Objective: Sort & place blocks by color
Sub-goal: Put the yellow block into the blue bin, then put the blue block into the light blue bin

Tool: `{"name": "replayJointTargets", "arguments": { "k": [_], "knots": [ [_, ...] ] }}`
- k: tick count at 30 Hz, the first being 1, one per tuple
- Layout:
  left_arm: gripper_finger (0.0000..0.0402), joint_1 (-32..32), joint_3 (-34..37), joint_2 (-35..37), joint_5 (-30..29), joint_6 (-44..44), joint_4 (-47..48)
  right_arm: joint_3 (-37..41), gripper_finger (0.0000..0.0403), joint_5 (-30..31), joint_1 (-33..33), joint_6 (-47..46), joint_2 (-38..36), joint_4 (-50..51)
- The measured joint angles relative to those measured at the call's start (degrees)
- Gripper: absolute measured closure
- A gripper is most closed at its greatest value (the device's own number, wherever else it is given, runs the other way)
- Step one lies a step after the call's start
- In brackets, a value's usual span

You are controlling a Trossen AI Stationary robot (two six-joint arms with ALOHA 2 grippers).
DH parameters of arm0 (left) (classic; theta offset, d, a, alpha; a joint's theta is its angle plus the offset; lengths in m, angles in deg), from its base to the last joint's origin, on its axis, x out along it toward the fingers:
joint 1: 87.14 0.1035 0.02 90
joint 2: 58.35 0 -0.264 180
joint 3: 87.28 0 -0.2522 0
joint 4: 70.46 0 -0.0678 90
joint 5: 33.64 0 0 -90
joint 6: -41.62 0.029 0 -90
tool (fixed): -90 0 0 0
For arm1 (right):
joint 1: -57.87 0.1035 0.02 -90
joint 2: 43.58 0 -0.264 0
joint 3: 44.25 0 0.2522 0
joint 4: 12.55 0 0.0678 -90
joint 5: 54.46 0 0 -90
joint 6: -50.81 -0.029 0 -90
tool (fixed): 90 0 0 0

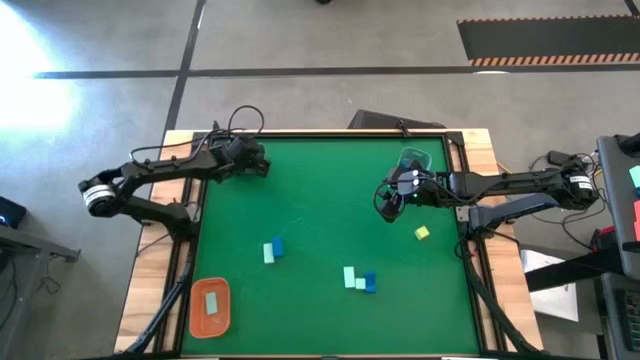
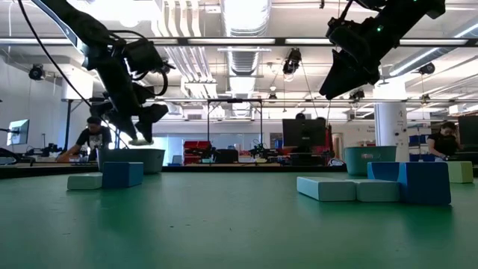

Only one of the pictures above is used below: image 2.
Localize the blue storage bins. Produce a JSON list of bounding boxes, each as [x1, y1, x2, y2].
[[409, 134, 430, 164]]

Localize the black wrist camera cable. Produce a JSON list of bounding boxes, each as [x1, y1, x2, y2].
[[108, 29, 170, 97]]

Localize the gray plastic bin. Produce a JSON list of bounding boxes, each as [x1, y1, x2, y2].
[[96, 148, 166, 175]]

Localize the small yellow block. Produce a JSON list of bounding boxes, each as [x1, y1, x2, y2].
[[447, 161, 474, 184]]

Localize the red storage bins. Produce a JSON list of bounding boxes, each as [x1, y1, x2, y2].
[[182, 140, 213, 165]]

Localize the black computer monitor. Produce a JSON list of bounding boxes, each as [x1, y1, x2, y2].
[[458, 115, 478, 146], [282, 118, 327, 148]]

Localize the green table mat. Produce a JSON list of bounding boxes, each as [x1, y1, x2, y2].
[[0, 171, 478, 269]]

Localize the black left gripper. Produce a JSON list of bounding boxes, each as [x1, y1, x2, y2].
[[86, 43, 170, 144]]

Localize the silver computer monitor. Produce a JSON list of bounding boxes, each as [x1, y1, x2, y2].
[[6, 118, 31, 146]]

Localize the person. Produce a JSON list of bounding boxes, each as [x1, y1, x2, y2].
[[426, 121, 462, 162], [55, 116, 113, 164]]

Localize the long mint block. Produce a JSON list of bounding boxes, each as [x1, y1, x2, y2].
[[297, 176, 357, 202]]

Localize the teal plastic bin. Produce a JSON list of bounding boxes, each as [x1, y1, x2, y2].
[[343, 145, 398, 177]]

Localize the white round column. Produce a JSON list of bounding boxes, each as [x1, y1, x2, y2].
[[373, 80, 410, 164]]

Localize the small mint block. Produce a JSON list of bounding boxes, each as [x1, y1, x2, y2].
[[345, 179, 400, 203]]

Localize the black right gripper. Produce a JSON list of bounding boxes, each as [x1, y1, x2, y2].
[[319, 16, 397, 101]]

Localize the silver ventilation duct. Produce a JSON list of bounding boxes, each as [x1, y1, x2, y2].
[[220, 0, 272, 117]]

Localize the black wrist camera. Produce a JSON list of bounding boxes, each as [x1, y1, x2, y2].
[[125, 37, 167, 75]]

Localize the black station frame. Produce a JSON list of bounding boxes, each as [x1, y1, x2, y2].
[[206, 98, 264, 143], [61, 97, 94, 152]]

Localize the long black cable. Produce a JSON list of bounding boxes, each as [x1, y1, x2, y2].
[[16, 0, 94, 109]]

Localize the blue block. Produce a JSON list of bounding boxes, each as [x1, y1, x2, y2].
[[102, 161, 145, 189], [367, 161, 452, 205]]

